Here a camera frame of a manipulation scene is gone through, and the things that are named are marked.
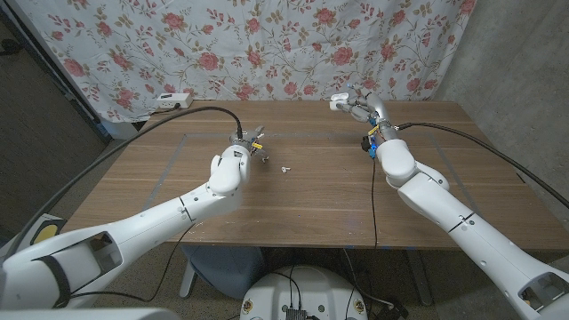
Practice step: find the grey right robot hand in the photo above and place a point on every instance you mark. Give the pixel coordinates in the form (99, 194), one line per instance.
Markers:
(377, 111)

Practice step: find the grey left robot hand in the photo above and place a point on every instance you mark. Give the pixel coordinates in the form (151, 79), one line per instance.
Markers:
(249, 141)

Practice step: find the white AirPods case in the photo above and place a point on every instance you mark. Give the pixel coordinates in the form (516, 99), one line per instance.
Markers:
(335, 106)

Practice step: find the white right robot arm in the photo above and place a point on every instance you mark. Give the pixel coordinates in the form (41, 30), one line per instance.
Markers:
(467, 226)

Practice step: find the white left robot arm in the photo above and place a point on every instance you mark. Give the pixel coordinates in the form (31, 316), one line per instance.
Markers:
(155, 222)

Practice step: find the white power strip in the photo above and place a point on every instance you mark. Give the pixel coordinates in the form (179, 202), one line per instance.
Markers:
(174, 101)

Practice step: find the floral backdrop cloth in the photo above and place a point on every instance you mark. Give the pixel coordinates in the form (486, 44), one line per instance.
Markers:
(266, 44)

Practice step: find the white table leg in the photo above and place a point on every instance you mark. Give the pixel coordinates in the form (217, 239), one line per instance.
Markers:
(187, 279)

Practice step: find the white robot torso base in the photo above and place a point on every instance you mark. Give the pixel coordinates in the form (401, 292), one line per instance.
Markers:
(306, 289)

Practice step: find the grey table leg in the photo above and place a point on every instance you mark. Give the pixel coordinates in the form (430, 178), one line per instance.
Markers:
(419, 277)

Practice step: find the black power adapter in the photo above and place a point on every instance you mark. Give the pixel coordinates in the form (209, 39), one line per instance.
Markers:
(393, 311)

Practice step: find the white yellow black floor mat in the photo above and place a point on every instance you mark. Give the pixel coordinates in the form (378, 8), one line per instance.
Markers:
(46, 230)

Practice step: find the white robot torso edge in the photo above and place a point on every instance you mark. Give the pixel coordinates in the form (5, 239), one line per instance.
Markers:
(89, 314)

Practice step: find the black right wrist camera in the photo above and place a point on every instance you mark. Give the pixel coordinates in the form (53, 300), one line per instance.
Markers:
(366, 144)

